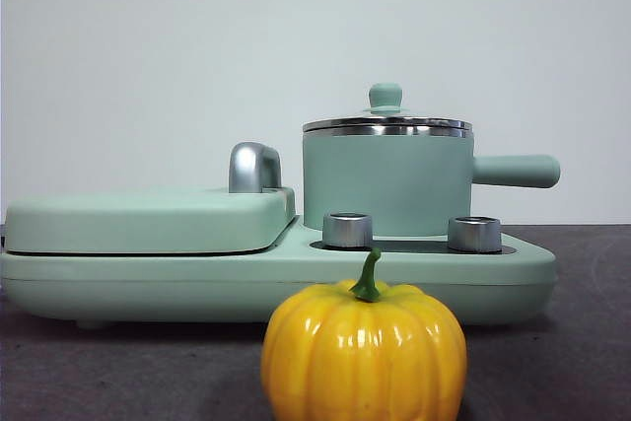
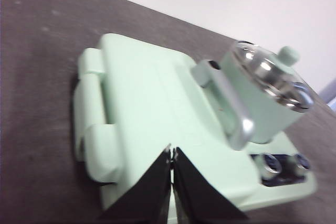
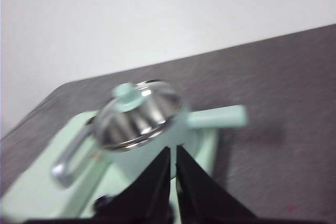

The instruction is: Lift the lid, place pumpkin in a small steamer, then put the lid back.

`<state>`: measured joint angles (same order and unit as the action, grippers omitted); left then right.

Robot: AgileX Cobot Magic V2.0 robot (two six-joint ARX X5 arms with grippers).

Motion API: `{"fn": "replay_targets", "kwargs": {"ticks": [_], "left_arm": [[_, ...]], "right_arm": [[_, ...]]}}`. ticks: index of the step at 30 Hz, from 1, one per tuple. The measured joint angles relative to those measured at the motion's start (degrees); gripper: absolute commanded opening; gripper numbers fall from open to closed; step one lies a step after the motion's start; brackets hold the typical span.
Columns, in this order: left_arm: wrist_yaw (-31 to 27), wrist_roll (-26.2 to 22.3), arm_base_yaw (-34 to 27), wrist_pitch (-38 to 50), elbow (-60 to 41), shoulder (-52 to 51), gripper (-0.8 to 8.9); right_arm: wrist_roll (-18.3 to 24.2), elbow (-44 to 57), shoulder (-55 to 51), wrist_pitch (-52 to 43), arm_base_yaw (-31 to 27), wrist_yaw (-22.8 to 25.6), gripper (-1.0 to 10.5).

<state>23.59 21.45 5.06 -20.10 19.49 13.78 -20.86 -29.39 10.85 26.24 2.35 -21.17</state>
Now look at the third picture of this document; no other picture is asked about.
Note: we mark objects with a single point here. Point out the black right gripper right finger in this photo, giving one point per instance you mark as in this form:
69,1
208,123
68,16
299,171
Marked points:
204,200

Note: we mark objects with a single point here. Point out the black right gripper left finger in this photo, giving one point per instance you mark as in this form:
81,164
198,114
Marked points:
147,200

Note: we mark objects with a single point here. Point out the glass lid with green knob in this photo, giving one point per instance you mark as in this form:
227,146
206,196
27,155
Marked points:
126,95

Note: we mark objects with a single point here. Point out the green breakfast machine base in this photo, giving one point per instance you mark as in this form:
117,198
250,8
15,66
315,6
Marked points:
207,148

